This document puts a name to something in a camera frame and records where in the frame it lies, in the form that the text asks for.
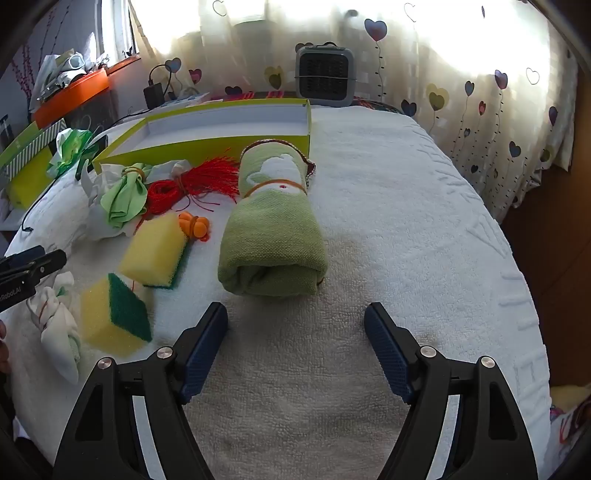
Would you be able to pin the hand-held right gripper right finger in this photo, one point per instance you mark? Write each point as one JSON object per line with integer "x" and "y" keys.
{"x": 390, "y": 360}

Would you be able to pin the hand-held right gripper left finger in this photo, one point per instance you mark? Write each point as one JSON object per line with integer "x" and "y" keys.
{"x": 203, "y": 360}

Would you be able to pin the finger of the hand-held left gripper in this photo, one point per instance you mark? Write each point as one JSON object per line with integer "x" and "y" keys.
{"x": 46, "y": 264}
{"x": 23, "y": 256}

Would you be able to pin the white sock bundle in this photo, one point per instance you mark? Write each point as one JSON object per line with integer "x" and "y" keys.
{"x": 55, "y": 323}

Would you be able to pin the translucent plastic bag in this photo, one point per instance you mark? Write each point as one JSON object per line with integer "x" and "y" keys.
{"x": 99, "y": 217}

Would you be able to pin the yellow sponge with green pad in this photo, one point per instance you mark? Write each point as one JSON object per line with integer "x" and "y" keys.
{"x": 104, "y": 318}
{"x": 152, "y": 249}

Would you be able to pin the orange rubber toy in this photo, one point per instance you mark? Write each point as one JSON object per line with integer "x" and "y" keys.
{"x": 196, "y": 225}

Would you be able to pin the green towel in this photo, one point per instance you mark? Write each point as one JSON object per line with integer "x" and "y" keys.
{"x": 272, "y": 230}

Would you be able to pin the lime green box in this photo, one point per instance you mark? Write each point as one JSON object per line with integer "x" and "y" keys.
{"x": 184, "y": 147}

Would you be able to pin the person's left hand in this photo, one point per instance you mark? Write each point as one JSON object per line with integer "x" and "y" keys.
{"x": 2, "y": 353}

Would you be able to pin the lime green carton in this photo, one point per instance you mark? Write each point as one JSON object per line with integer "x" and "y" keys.
{"x": 32, "y": 184}

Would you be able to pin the striped green white box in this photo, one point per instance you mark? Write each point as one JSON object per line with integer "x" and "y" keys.
{"x": 32, "y": 147}

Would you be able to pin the black smartphone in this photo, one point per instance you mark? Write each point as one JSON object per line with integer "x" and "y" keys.
{"x": 92, "y": 154}

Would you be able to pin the green tissue packet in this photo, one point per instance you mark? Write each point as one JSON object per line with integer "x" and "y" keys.
{"x": 71, "y": 145}

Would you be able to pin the crumpled white cloth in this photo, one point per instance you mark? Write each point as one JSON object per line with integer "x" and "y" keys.
{"x": 181, "y": 168}

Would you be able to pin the black charger adapter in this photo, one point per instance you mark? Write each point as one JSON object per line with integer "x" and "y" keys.
{"x": 154, "y": 96}

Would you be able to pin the orange window sill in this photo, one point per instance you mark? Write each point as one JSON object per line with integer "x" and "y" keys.
{"x": 122, "y": 63}

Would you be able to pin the white power strip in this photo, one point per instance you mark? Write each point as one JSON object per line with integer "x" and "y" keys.
{"x": 189, "y": 99}

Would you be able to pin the window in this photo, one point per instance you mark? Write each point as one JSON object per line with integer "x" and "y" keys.
{"x": 117, "y": 27}

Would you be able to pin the colourful plaid cloth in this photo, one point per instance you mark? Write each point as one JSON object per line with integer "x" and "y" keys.
{"x": 369, "y": 105}

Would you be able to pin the heart print curtain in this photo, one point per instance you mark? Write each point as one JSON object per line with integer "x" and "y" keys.
{"x": 461, "y": 92}

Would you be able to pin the grey portable heater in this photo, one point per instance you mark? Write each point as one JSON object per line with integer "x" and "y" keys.
{"x": 323, "y": 74}

